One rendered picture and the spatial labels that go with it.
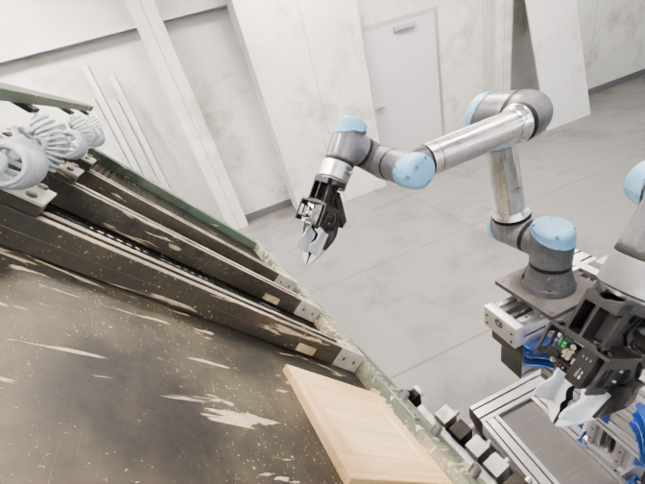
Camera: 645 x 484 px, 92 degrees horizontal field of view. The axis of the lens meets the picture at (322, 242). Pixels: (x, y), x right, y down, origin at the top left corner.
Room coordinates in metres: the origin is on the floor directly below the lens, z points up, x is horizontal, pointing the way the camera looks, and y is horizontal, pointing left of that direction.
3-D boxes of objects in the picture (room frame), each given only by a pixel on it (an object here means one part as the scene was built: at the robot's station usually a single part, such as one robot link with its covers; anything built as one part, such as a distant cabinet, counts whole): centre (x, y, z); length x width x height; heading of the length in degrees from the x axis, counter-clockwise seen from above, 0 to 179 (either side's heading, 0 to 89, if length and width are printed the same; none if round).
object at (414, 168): (0.71, -0.42, 1.62); 0.49 x 0.11 x 0.12; 103
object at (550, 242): (0.77, -0.69, 1.20); 0.13 x 0.12 x 0.14; 13
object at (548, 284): (0.76, -0.69, 1.09); 0.15 x 0.15 x 0.10
